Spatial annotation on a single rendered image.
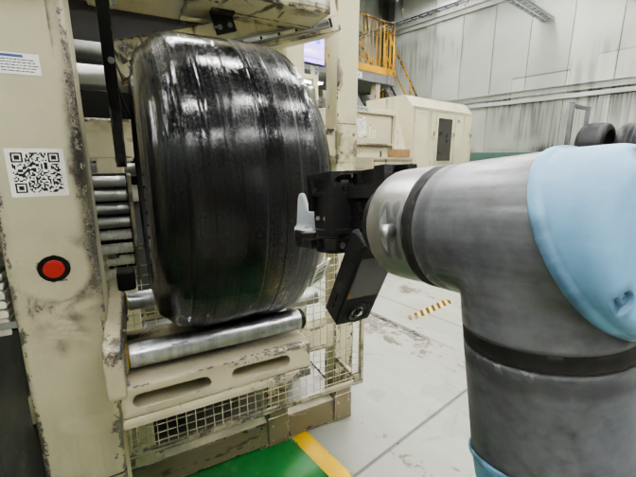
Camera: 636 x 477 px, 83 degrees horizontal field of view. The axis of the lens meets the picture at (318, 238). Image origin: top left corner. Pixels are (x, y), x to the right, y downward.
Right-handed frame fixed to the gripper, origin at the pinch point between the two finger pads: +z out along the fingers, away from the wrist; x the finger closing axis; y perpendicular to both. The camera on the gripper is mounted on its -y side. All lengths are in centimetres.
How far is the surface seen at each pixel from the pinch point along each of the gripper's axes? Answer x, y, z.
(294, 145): -3.1, 13.0, 8.5
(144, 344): 20.8, -19.4, 25.4
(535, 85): -992, 275, 583
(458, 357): -156, -101, 113
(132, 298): 22, -17, 52
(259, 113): 1.8, 17.9, 9.8
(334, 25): -44, 60, 62
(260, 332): -0.2, -21.6, 24.4
